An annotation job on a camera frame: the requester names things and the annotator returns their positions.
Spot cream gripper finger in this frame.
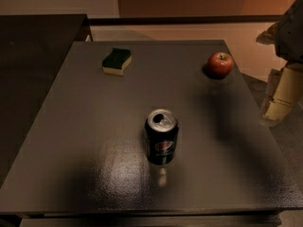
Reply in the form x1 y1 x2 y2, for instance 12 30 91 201
259 61 303 127
256 23 279 44

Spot red apple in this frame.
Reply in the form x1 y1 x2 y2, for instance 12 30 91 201
206 52 234 79

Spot black Pepsi soda can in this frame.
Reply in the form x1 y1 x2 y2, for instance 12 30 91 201
145 109 179 165

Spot green and yellow sponge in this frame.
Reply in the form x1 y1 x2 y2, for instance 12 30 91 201
101 48 133 76

